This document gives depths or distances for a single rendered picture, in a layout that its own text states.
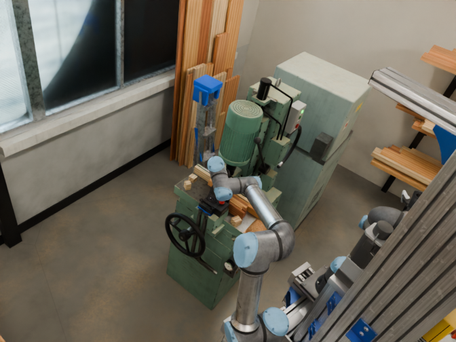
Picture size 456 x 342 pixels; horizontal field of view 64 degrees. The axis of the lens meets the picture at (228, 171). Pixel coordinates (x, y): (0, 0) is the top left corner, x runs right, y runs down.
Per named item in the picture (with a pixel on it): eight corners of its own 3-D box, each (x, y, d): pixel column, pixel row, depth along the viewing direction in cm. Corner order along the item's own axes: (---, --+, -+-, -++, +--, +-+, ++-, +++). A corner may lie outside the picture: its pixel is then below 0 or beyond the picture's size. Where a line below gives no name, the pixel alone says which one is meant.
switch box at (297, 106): (280, 129, 206) (289, 105, 196) (289, 123, 213) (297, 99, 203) (290, 134, 204) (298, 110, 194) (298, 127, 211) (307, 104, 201)
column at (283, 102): (223, 182, 242) (248, 85, 195) (242, 167, 257) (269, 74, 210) (251, 200, 234) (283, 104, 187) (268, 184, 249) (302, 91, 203)
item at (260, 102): (248, 108, 192) (256, 79, 181) (256, 103, 197) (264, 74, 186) (260, 115, 189) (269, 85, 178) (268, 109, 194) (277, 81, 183)
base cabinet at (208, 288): (164, 273, 273) (174, 209, 227) (212, 230, 313) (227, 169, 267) (211, 311, 257) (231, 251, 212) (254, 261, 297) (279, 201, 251)
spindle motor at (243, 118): (211, 155, 197) (222, 106, 177) (230, 142, 209) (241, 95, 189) (237, 172, 191) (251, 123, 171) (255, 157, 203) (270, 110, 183)
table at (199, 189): (161, 199, 214) (162, 193, 210) (195, 176, 235) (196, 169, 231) (245, 260, 193) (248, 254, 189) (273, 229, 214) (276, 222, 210)
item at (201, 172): (193, 172, 228) (194, 166, 225) (195, 170, 230) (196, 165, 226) (273, 225, 207) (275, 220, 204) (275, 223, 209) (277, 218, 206)
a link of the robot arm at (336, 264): (330, 264, 192) (340, 248, 183) (353, 279, 188) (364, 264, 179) (321, 279, 184) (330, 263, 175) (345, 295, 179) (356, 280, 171)
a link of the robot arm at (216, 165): (208, 173, 159) (204, 157, 163) (212, 183, 169) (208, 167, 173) (225, 168, 159) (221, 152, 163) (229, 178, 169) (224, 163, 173)
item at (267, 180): (254, 184, 221) (259, 169, 214) (260, 179, 226) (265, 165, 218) (267, 193, 218) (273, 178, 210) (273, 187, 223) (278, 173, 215)
